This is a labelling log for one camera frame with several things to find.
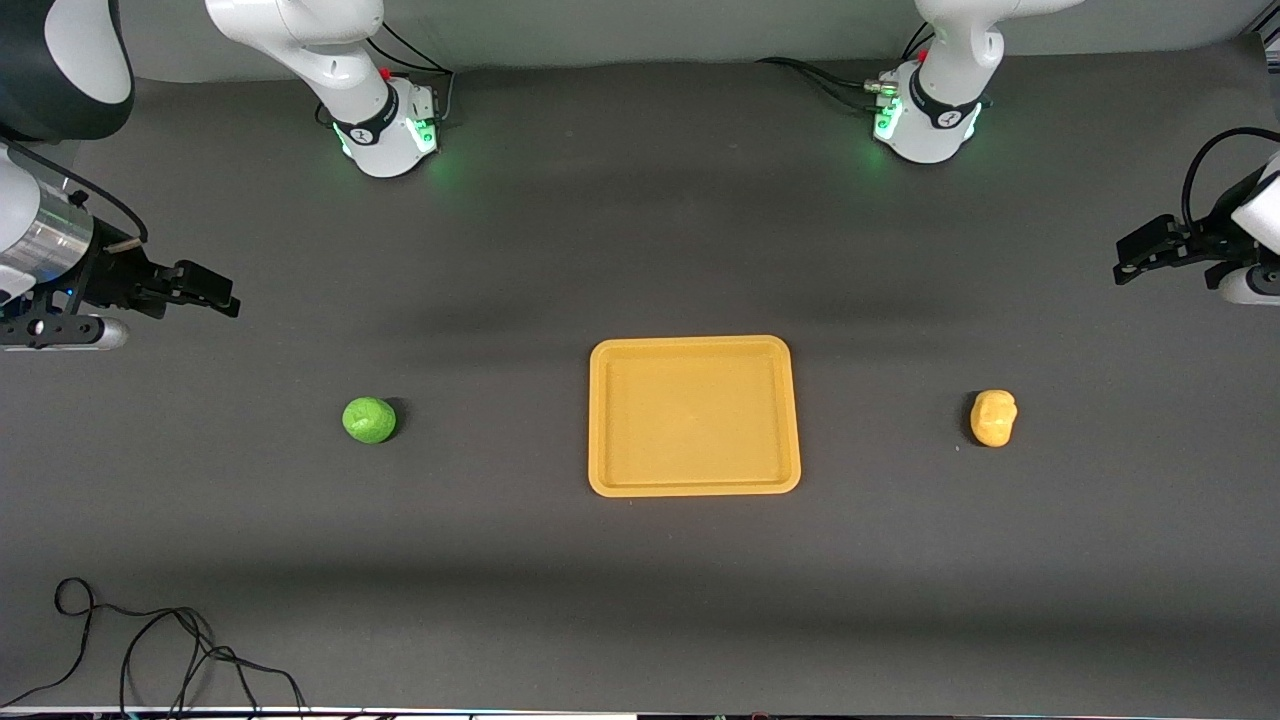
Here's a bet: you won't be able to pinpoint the green apple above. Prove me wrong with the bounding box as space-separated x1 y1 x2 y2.
342 396 398 445

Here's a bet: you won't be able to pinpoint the yellow potato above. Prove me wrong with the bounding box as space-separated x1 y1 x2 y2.
969 389 1019 448

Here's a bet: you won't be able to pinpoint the orange plastic tray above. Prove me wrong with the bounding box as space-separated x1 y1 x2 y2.
588 335 803 498

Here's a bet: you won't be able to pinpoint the dark grey table mat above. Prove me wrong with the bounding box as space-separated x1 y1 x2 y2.
0 38 1280 715

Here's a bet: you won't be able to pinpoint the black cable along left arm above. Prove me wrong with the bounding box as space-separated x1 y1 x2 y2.
1182 126 1280 233

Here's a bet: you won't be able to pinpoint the black right arm base cables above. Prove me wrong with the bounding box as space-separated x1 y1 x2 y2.
316 20 457 129

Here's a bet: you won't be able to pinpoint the black arm base cables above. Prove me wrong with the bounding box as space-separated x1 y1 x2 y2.
756 20 937 113
316 20 457 129

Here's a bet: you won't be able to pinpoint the thin black loose cable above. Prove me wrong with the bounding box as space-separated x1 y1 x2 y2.
0 577 309 716

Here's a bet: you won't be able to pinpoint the black left arm base cables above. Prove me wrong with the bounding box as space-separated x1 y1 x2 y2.
756 20 937 113

